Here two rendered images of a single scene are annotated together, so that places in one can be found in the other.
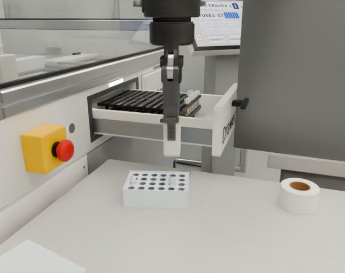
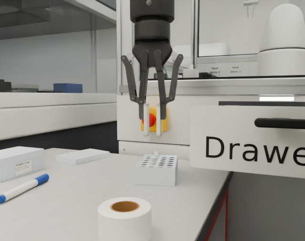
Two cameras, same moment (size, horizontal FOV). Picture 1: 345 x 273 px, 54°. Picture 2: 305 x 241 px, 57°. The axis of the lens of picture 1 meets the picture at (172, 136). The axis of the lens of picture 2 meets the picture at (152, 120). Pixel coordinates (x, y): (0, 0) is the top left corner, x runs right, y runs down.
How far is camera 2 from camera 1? 0.88 m
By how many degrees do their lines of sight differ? 92
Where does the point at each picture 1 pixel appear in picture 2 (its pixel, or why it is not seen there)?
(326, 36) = not seen: outside the picture
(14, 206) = (135, 144)
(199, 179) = (195, 191)
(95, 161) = not seen: hidden behind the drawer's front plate
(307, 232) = (63, 227)
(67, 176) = (182, 152)
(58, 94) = (182, 91)
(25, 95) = (153, 85)
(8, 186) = (134, 131)
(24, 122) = (151, 101)
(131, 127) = not seen: hidden behind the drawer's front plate
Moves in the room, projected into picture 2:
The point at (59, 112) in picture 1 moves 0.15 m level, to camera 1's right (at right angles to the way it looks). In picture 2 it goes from (182, 104) to (184, 106)
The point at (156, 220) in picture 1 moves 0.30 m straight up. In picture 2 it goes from (122, 176) to (120, 43)
